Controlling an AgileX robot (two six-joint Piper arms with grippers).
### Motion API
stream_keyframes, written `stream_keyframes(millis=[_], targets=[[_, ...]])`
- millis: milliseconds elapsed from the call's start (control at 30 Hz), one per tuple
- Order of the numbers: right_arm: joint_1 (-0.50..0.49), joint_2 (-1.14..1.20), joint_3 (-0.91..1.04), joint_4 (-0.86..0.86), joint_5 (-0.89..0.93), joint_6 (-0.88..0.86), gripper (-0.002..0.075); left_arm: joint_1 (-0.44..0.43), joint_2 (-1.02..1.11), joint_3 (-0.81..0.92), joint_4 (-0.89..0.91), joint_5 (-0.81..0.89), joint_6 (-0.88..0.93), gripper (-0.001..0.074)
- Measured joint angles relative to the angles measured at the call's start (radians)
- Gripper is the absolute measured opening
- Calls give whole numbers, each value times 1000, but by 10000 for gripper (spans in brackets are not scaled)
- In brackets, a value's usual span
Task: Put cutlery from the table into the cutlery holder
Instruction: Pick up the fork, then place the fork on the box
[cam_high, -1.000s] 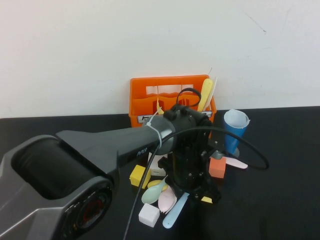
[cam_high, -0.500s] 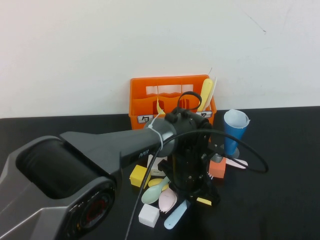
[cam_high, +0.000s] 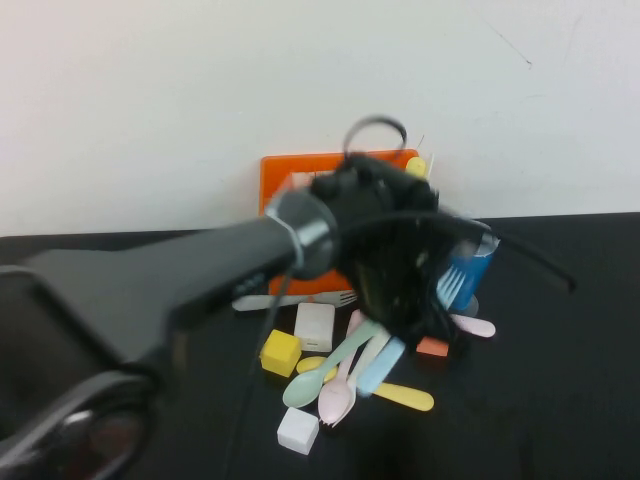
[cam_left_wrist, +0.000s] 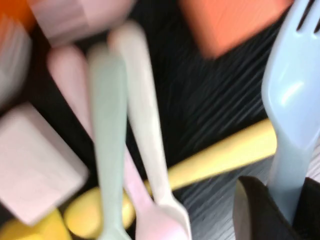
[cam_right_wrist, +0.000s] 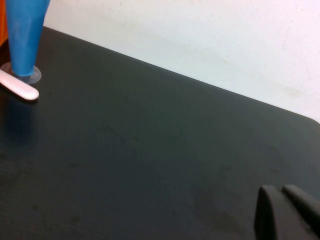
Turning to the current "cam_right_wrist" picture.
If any pink plastic fork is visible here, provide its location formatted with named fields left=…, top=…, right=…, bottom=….
left=0, top=69, right=40, bottom=102

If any orange plastic cutlery crate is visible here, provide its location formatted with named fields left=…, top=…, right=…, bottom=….
left=0, top=0, right=10, bottom=48

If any black table mat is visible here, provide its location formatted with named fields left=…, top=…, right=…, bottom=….
left=0, top=26, right=320, bottom=240

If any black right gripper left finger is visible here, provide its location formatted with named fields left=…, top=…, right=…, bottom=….
left=253, top=185, right=315, bottom=240

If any clear round cup base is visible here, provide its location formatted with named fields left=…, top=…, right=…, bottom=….
left=0, top=61, right=42, bottom=85

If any blue cone cup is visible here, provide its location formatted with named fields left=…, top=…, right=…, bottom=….
left=5, top=0, right=53, bottom=77

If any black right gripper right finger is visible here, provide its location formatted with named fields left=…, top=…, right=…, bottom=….
left=282, top=184, right=320, bottom=240

